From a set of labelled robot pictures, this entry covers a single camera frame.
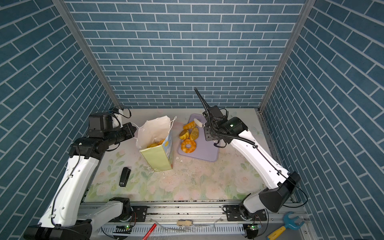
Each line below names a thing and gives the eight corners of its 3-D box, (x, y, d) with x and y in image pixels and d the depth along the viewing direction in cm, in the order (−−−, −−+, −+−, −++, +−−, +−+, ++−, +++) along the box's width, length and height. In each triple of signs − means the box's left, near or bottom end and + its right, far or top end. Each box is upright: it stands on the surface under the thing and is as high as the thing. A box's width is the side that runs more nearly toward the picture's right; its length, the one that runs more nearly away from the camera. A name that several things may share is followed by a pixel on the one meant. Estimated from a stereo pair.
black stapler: (120, 186, 84) (117, 184, 81) (125, 169, 91) (123, 167, 88) (126, 186, 84) (123, 184, 81) (131, 169, 91) (129, 167, 88)
